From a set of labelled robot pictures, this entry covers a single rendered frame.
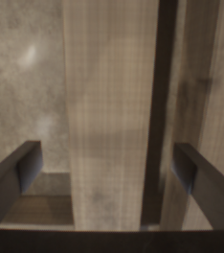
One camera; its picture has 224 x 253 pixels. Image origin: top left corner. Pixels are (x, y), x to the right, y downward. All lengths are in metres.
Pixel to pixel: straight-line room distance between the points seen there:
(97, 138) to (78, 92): 0.06
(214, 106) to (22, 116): 0.39
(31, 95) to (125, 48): 0.29
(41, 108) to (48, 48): 0.13
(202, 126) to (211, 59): 0.08
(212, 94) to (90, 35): 0.15
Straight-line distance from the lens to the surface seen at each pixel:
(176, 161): 0.16
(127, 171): 0.24
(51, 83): 0.42
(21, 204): 0.54
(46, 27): 0.43
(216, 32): 0.24
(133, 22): 0.21
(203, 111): 0.24
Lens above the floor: 0.40
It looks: 73 degrees down
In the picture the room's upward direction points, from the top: 178 degrees clockwise
